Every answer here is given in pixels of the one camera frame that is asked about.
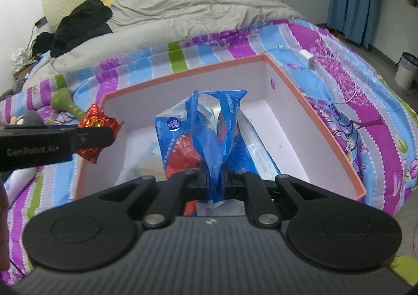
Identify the striped floral bed sheet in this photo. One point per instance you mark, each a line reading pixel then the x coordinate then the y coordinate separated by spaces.
pixel 375 138

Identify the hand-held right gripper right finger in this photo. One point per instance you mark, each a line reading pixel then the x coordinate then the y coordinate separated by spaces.
pixel 235 185

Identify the grey quilt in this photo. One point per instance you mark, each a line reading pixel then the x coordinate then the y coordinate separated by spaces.
pixel 196 11

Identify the grey plush toy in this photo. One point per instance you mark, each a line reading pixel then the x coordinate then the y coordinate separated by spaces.
pixel 31 118

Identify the green massage stick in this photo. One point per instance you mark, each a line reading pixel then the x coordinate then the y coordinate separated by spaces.
pixel 62 99

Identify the green cloth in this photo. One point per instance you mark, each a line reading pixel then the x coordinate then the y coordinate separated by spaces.
pixel 406 270

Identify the black clothing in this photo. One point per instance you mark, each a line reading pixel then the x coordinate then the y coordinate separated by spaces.
pixel 78 27

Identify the wooden bedside table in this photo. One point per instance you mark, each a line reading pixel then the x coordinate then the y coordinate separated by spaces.
pixel 24 71

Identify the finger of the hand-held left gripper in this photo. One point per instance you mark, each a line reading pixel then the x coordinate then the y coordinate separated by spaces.
pixel 94 140

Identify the red foil wrapper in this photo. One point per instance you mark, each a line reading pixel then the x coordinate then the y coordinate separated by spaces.
pixel 98 118

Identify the blue plastic bag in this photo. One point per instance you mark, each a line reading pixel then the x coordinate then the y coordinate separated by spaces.
pixel 209 151

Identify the white crumpled cloth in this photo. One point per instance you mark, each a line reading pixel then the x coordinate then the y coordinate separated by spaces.
pixel 20 56

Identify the white trash bin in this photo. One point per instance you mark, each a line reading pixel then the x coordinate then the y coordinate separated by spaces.
pixel 405 73

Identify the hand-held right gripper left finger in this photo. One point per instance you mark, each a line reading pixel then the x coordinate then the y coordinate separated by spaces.
pixel 196 185

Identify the orange-edged cardboard box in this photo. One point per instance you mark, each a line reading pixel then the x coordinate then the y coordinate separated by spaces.
pixel 294 151

